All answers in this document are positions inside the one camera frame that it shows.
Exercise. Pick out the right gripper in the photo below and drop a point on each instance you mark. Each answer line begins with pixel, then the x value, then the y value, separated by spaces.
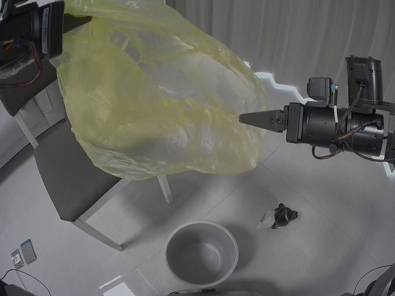
pixel 317 125

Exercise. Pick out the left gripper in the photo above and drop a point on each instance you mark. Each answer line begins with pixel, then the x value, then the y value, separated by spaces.
pixel 52 26

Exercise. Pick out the yellow plastic bag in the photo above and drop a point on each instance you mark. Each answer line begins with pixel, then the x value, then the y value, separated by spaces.
pixel 139 103

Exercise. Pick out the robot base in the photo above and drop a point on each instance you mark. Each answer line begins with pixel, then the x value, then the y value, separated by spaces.
pixel 197 292

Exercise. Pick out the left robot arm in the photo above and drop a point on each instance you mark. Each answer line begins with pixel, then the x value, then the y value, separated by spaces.
pixel 12 51

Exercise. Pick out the crumpled black plastic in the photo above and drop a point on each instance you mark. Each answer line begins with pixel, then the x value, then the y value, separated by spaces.
pixel 284 216

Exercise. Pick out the white trash bin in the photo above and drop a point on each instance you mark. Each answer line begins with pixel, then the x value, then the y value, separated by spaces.
pixel 202 254

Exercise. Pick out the pale grey sofa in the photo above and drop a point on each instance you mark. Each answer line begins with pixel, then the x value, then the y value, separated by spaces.
pixel 46 109

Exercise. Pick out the clear printed wrapper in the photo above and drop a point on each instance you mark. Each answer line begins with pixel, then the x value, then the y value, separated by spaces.
pixel 264 220

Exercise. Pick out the white curtain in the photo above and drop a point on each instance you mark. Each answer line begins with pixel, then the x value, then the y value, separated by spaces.
pixel 277 17

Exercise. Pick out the grey and white chair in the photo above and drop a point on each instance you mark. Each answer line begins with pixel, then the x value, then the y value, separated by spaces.
pixel 71 180

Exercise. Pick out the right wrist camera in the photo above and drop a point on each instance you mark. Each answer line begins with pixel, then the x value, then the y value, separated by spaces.
pixel 319 88

